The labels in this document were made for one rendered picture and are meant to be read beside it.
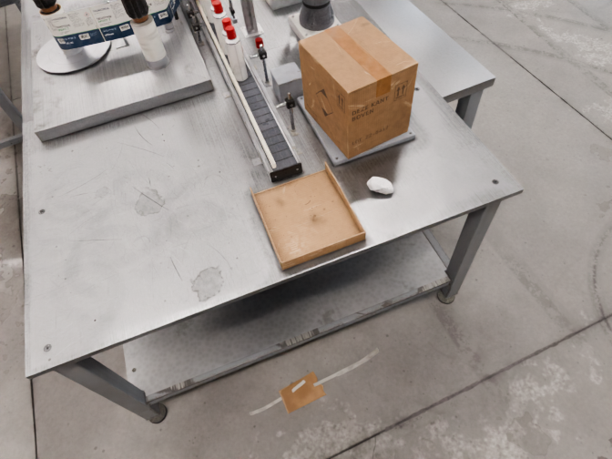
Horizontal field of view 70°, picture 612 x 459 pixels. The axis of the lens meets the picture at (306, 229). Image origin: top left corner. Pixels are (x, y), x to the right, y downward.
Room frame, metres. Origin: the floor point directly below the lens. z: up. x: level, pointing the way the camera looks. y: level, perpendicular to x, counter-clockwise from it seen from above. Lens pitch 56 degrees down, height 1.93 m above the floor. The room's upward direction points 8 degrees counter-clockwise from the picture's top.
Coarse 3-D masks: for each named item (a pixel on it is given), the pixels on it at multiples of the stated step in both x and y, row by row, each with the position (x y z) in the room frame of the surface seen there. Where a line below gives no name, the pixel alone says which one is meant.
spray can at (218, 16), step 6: (216, 0) 1.64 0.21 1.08; (216, 6) 1.61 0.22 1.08; (216, 12) 1.61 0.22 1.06; (222, 12) 1.62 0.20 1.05; (216, 18) 1.60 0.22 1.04; (222, 18) 1.60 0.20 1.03; (216, 24) 1.61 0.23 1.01; (222, 30) 1.60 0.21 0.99; (222, 36) 1.60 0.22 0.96; (222, 42) 1.60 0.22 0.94; (222, 48) 1.61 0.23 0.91
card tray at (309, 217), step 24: (264, 192) 0.91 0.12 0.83; (288, 192) 0.89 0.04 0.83; (312, 192) 0.88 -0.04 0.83; (336, 192) 0.87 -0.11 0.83; (264, 216) 0.81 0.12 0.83; (288, 216) 0.80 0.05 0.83; (312, 216) 0.79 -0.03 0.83; (336, 216) 0.78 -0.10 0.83; (288, 240) 0.71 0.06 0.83; (312, 240) 0.70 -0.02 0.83; (336, 240) 0.69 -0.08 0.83; (360, 240) 0.68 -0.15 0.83; (288, 264) 0.62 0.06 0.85
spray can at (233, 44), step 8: (232, 32) 1.43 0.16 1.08; (232, 40) 1.43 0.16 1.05; (232, 48) 1.42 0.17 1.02; (240, 48) 1.44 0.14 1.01; (232, 56) 1.42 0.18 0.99; (240, 56) 1.43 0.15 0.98; (232, 64) 1.43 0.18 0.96; (240, 64) 1.42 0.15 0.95; (240, 72) 1.42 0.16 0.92; (240, 80) 1.42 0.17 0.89
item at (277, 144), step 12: (216, 36) 1.74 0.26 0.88; (216, 48) 1.72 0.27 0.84; (228, 60) 1.57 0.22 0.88; (228, 72) 1.49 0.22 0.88; (240, 84) 1.41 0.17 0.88; (252, 84) 1.40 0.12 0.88; (252, 96) 1.33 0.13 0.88; (252, 108) 1.26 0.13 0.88; (264, 108) 1.25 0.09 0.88; (264, 120) 1.19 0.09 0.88; (264, 132) 1.13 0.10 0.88; (276, 132) 1.13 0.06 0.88; (276, 144) 1.07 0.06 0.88; (276, 156) 1.02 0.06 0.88; (288, 156) 1.01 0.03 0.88; (276, 168) 0.96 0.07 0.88
